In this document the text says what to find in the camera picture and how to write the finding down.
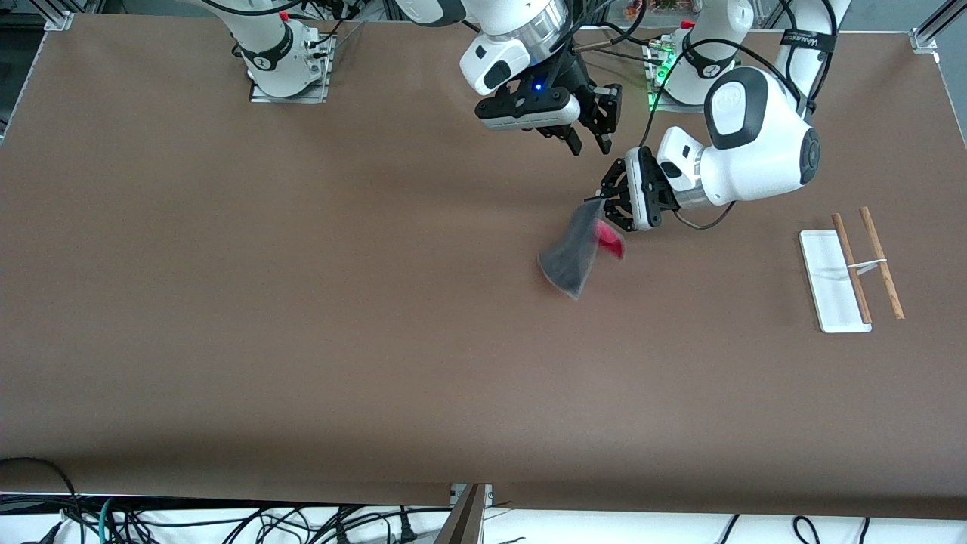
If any grey towel with pink side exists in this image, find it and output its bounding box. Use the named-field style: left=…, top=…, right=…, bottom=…
left=537, top=198, right=627, bottom=301

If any brown table cover sheet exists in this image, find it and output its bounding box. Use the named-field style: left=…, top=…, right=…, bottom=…
left=0, top=14, right=967, bottom=521

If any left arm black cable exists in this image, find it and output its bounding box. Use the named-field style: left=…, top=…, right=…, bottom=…
left=638, top=34, right=809, bottom=231

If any dark table leg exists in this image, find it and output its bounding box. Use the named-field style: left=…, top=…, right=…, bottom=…
left=434, top=484, right=486, bottom=544

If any black looped floor cable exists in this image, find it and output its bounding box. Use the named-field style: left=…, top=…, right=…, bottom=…
left=0, top=457, right=85, bottom=544

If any long black cable on table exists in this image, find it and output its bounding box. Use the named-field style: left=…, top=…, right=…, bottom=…
left=578, top=42, right=666, bottom=67

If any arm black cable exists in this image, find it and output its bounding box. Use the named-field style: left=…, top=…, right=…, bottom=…
left=638, top=34, right=809, bottom=231
left=565, top=0, right=643, bottom=54

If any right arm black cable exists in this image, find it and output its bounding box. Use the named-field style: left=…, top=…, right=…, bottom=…
left=565, top=0, right=643, bottom=54

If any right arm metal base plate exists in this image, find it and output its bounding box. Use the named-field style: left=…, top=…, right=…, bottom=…
left=249, top=30, right=332, bottom=104

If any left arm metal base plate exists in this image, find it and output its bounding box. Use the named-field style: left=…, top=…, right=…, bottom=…
left=644, top=38, right=728, bottom=114

